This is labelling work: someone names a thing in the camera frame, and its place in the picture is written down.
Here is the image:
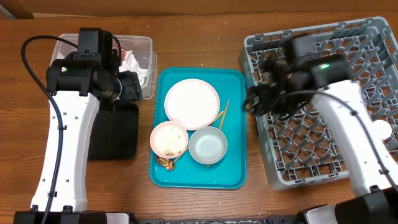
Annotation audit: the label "white napkin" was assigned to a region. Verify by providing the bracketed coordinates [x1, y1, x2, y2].
[119, 50, 148, 85]

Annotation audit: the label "wooden chopstick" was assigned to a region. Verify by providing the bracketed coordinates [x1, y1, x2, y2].
[174, 110, 225, 165]
[218, 100, 230, 130]

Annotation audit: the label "pink bowl with rice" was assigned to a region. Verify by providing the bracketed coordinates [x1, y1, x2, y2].
[149, 121, 189, 159]

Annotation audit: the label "pink plate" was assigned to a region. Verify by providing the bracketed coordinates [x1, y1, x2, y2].
[164, 78, 220, 131]

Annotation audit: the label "grey-white bowl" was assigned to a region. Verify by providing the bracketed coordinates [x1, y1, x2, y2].
[188, 126, 228, 165]

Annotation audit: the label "white cup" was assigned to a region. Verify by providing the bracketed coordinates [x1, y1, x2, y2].
[371, 119, 392, 141]

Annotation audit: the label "red foil wrapper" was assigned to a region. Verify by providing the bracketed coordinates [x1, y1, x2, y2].
[121, 49, 127, 63]

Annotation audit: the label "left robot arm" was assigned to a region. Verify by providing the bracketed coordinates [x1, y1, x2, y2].
[14, 28, 142, 223]

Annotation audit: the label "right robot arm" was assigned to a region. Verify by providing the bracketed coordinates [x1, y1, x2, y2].
[243, 34, 397, 223]

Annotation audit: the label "grey dishwasher rack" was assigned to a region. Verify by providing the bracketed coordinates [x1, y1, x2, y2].
[239, 17, 397, 190]

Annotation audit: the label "clear plastic bin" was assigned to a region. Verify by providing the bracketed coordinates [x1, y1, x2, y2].
[50, 34, 157, 100]

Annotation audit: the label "black tray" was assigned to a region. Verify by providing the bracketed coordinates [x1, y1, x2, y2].
[88, 103, 139, 161]

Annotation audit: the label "brown food scraps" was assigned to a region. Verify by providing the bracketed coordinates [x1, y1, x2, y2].
[155, 156, 175, 171]

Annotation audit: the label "teal serving tray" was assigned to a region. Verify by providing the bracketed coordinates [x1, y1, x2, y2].
[149, 67, 247, 189]

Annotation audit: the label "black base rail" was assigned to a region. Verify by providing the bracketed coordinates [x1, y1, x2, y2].
[130, 215, 295, 224]

